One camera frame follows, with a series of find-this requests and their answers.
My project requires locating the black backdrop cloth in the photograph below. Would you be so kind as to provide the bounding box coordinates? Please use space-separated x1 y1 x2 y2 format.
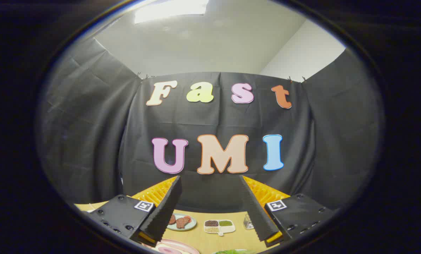
38 37 384 214

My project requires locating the green lettuce leaf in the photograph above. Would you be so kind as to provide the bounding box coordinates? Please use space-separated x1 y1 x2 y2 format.
214 249 257 254

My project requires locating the light blue plate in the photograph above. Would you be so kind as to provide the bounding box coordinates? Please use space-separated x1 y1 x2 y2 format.
166 213 197 231

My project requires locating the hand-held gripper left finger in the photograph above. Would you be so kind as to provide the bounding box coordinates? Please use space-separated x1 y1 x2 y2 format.
82 175 183 248

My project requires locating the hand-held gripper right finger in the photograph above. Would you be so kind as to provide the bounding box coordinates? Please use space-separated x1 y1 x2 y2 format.
239 175 338 248

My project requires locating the white divided seasoning dish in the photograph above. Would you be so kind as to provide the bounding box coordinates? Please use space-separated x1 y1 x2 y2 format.
203 219 236 236

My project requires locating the ceiling light panel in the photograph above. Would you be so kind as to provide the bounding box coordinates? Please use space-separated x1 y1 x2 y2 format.
134 0 209 24

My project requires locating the pink plate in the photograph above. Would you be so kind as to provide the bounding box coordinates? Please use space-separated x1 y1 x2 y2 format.
142 239 200 254

